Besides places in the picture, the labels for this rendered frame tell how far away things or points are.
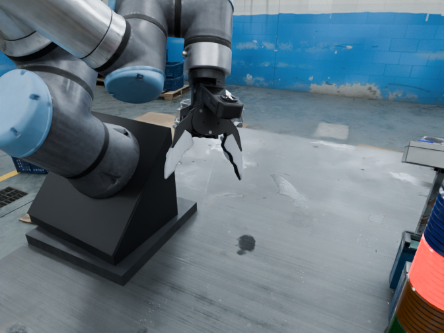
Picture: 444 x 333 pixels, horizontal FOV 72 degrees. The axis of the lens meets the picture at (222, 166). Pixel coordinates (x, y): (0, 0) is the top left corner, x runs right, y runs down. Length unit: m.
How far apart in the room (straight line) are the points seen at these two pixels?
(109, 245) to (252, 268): 0.33
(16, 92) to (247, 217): 0.63
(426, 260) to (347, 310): 0.43
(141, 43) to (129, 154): 0.31
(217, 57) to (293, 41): 5.63
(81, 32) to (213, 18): 0.23
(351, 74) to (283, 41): 1.39
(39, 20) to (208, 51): 0.26
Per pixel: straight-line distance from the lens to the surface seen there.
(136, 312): 0.69
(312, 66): 6.14
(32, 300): 0.79
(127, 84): 0.50
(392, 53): 6.02
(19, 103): 0.63
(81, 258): 0.79
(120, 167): 0.73
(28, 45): 0.70
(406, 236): 0.73
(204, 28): 0.59
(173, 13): 0.60
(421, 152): 0.80
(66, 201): 0.86
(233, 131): 0.58
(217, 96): 0.50
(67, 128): 0.64
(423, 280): 0.31
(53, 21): 0.46
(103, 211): 0.77
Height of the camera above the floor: 1.33
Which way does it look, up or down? 27 degrees down
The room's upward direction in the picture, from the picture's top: straight up
